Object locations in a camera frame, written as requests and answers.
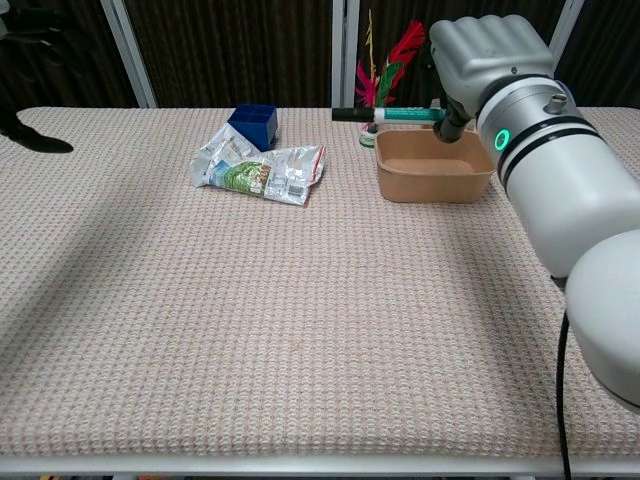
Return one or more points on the crumpled white snack bag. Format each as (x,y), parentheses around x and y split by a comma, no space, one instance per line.
(255,172)

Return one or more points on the blue plastic organizer box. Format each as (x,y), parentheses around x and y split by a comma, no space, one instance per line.
(255,122)

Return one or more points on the brown paper food container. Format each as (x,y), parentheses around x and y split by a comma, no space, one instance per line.
(425,182)

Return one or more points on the colourful feather shuttlecock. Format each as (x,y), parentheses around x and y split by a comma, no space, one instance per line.
(387,80)

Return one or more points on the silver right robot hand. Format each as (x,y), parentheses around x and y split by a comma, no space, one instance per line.
(485,50)

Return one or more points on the white partition frame post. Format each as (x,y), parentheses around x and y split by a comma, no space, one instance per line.
(131,55)
(570,15)
(345,50)

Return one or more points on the white table frame edge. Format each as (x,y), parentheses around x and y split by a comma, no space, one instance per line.
(300,465)

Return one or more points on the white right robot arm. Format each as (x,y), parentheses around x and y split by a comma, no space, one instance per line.
(560,190)

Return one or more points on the white and green marker body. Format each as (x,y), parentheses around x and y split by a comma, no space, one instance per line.
(405,114)

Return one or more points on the beige woven tablecloth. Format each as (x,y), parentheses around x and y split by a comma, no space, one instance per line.
(250,310)

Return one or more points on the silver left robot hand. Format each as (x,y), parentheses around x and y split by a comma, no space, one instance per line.
(40,140)

